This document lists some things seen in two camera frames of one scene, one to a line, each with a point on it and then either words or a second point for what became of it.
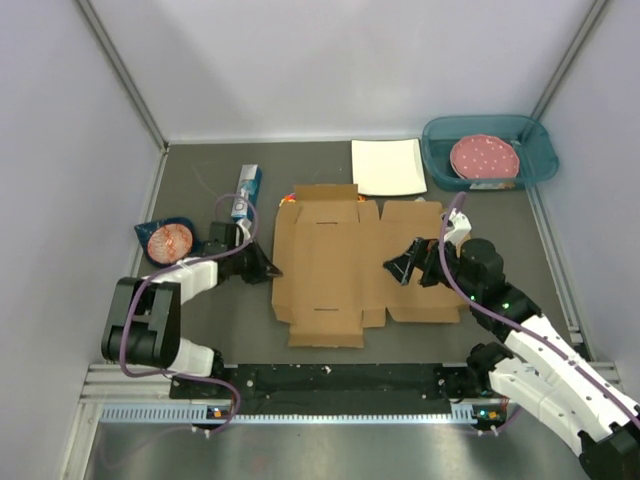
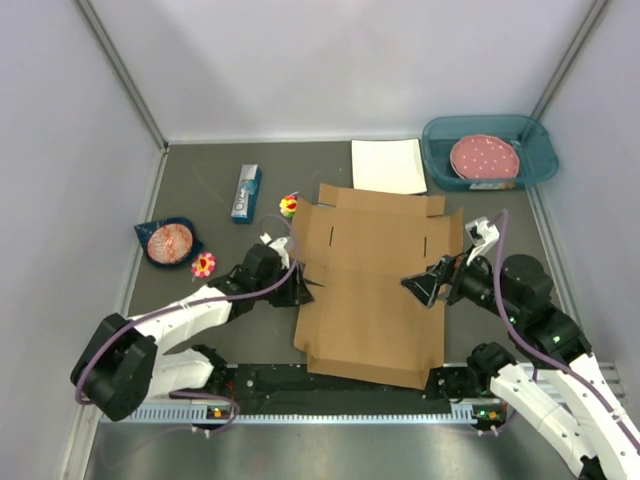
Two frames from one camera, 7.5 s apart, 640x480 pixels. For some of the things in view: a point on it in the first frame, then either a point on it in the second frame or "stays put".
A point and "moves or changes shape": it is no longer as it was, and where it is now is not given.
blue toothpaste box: [248, 191] stays put
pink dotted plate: [484, 157] stays put
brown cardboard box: [329, 278] moves or changes shape
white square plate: [388, 167] stays put
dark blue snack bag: [167, 242] stays put
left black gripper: [263, 269] to [296, 293]
